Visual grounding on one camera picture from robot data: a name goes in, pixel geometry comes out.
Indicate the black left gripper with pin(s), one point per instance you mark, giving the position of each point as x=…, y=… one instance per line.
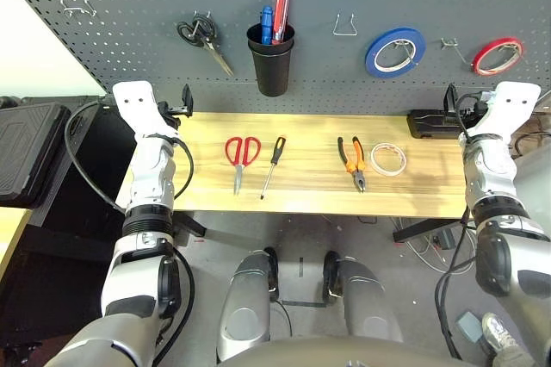
x=170, y=113

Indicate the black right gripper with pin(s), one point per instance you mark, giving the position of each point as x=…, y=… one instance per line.
x=473, y=113

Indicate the white tape roll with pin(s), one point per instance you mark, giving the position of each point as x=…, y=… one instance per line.
x=373, y=160

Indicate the black orange screwdriver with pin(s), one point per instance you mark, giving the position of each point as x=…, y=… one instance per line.
x=279, y=149

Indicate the orange black pliers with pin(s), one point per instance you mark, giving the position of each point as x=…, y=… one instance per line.
x=357, y=171

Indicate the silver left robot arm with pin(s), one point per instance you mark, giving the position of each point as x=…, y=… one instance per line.
x=150, y=169

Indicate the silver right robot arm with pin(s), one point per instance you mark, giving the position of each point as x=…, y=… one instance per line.
x=490, y=169

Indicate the black plastic tool case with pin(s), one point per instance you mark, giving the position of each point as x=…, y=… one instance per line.
x=426, y=123

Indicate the red tape roll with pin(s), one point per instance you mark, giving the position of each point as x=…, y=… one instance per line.
x=480, y=59

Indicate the black cup holder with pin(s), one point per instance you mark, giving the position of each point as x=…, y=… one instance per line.
x=271, y=70

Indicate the blue tape roll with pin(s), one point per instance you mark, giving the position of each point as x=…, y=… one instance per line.
x=372, y=54

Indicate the blue marker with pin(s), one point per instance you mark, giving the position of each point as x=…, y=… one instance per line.
x=267, y=22

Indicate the black table leg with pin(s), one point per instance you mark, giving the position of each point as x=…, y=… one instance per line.
x=422, y=231
x=189, y=225

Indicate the black power adapter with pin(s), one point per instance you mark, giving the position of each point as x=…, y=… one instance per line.
x=445, y=240

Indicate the metal double hook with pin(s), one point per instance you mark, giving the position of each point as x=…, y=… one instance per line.
x=71, y=8

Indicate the black ribbed equipment case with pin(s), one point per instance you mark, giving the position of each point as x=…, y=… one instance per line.
x=26, y=147

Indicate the black cabinet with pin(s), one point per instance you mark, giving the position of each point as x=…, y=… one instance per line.
x=64, y=233

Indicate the black left robot foot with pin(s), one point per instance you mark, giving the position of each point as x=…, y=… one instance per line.
x=272, y=272

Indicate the black robot foot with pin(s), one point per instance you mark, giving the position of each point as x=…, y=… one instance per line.
x=272, y=272
x=330, y=276

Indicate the silver left robot leg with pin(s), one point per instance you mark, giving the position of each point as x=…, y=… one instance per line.
x=245, y=298

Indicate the silver robot leg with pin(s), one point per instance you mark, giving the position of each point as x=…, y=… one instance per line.
x=366, y=298
x=245, y=298

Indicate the black right robot foot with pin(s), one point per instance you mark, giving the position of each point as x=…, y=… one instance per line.
x=330, y=276

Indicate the silver right robot leg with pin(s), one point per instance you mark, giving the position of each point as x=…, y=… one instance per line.
x=366, y=298

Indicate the grey foot pedal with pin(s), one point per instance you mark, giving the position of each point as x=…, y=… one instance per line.
x=469, y=326

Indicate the grey white sneaker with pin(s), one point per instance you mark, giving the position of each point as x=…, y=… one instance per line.
x=499, y=332

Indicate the grey robot torso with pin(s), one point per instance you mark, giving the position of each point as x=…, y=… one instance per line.
x=344, y=354

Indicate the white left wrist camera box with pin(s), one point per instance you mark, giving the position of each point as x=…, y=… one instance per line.
x=135, y=104

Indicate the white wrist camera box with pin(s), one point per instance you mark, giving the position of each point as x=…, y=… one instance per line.
x=508, y=108
x=135, y=104

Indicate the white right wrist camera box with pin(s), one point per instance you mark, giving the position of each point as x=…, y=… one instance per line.
x=508, y=108

